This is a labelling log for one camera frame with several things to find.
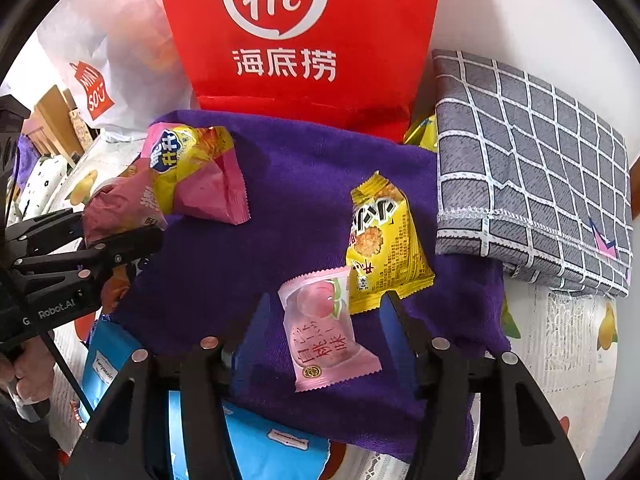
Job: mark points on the yellow cracker packet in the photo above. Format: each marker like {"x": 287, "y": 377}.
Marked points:
{"x": 384, "y": 250}

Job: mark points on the grey checked folded cloth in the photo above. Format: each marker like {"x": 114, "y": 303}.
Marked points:
{"x": 531, "y": 177}

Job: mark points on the purple towel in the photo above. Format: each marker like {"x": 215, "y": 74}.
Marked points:
{"x": 298, "y": 179}

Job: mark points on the pink yellow snack bag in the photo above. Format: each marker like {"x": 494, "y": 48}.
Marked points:
{"x": 195, "y": 172}

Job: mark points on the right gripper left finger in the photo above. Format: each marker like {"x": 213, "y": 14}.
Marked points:
{"x": 127, "y": 436}

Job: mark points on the red Haidilao paper bag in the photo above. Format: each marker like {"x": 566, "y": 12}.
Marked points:
{"x": 349, "y": 64}

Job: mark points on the left hand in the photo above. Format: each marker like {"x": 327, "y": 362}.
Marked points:
{"x": 32, "y": 372}

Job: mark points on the dark pink clipped snack bag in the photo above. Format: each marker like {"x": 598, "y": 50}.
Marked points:
{"x": 122, "y": 205}

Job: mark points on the light pink peach packet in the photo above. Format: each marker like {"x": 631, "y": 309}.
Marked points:
{"x": 319, "y": 331}

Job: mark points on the wooden chair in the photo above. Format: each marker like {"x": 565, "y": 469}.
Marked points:
{"x": 56, "y": 127}

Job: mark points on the blue tissue pack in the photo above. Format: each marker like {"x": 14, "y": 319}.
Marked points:
{"x": 263, "y": 449}

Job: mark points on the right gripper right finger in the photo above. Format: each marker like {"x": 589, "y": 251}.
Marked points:
{"x": 519, "y": 436}

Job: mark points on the white Miniso plastic bag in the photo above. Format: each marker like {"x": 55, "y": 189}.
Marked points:
{"x": 119, "y": 61}

